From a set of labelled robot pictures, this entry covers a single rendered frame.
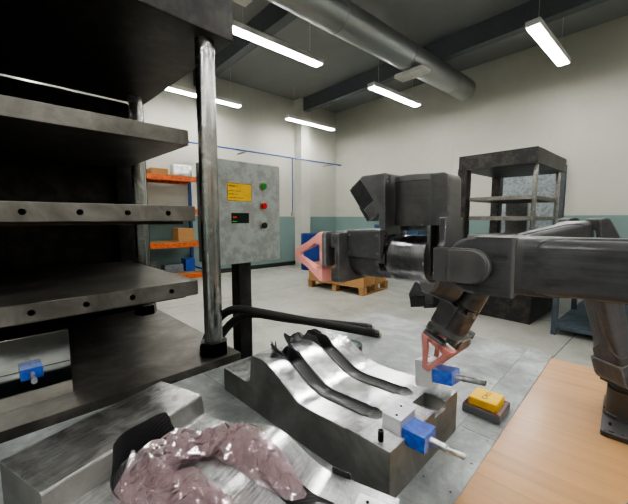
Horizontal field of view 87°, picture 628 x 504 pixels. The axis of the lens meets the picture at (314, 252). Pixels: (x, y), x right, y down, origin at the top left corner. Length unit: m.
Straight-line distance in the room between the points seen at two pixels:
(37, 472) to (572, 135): 7.31
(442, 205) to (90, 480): 0.59
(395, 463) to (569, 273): 0.41
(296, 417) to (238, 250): 0.76
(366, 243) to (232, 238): 0.94
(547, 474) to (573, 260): 0.53
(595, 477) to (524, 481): 0.13
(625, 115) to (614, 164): 0.73
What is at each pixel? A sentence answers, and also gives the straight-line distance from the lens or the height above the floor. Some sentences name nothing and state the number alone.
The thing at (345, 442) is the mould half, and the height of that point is 0.86.
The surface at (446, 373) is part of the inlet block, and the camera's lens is 0.74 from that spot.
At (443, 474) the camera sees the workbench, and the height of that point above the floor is 0.80.
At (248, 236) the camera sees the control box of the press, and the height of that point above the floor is 1.18.
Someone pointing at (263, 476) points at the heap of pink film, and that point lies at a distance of 0.56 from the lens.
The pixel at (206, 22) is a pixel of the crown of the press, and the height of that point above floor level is 1.83.
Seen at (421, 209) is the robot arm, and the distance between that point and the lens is 0.39.
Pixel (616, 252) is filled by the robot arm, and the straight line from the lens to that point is 0.36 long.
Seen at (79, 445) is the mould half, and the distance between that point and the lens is 0.67.
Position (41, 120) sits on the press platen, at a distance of 1.12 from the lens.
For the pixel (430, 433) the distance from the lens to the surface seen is 0.64.
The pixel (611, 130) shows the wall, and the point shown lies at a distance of 7.24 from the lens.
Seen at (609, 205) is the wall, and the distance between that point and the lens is 7.10.
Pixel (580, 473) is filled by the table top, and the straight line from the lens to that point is 0.85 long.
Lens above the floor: 1.25
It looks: 6 degrees down
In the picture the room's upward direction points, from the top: straight up
